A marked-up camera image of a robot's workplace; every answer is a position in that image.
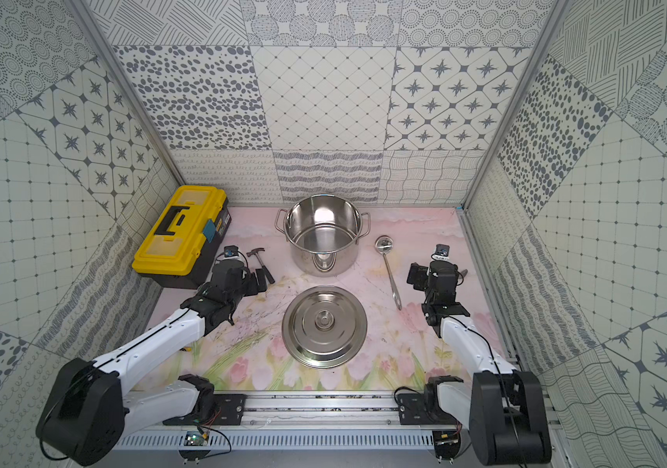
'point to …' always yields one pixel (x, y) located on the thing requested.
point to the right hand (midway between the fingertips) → (431, 270)
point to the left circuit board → (194, 439)
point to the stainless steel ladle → (383, 245)
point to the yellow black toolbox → (185, 238)
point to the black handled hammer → (256, 251)
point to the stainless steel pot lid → (325, 327)
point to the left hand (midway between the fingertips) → (247, 268)
